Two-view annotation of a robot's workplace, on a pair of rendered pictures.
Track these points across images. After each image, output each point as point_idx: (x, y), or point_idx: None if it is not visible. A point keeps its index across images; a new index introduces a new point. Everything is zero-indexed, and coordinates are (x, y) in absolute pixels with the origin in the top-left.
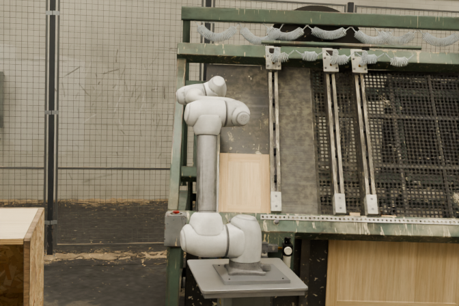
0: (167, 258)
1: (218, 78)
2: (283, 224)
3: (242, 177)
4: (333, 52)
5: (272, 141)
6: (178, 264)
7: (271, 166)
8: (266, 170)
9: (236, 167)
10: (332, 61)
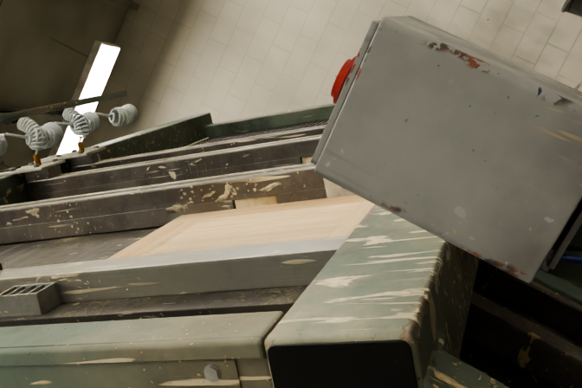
0: None
1: None
2: None
3: (226, 236)
4: (23, 121)
5: (149, 189)
6: None
7: (231, 178)
8: (233, 210)
9: (171, 248)
10: (37, 133)
